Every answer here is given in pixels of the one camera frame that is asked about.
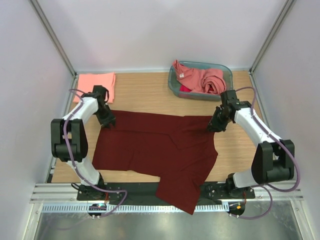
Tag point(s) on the crumpled pink t shirt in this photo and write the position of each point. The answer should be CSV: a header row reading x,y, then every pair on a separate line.
x,y
200,81

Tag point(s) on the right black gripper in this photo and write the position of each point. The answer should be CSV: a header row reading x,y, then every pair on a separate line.
x,y
213,125

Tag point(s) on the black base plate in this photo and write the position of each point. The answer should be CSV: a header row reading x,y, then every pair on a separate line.
x,y
144,194

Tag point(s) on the dark red t shirt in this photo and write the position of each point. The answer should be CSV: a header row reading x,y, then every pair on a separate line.
x,y
177,149

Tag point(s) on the bright red t shirt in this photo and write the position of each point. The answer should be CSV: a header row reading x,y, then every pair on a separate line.
x,y
184,89

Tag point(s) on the white slotted cable duct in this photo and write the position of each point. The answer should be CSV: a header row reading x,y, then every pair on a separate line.
x,y
99,207

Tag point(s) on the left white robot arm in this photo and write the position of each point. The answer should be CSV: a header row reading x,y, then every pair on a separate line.
x,y
68,136

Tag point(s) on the right aluminium corner post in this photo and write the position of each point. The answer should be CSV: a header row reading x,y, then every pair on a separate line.
x,y
280,19

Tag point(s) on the aluminium front rail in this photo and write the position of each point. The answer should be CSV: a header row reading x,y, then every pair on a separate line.
x,y
64,193

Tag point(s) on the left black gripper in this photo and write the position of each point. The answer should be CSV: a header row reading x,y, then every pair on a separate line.
x,y
110,119

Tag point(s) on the aluminium corner post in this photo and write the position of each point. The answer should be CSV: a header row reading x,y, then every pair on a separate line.
x,y
280,19
52,35

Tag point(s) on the teal plastic basket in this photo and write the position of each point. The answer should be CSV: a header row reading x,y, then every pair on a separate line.
x,y
174,85

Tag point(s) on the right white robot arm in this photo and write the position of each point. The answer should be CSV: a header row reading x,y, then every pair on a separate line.
x,y
273,160

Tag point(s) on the left aluminium corner post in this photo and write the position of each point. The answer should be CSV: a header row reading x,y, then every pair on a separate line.
x,y
52,35

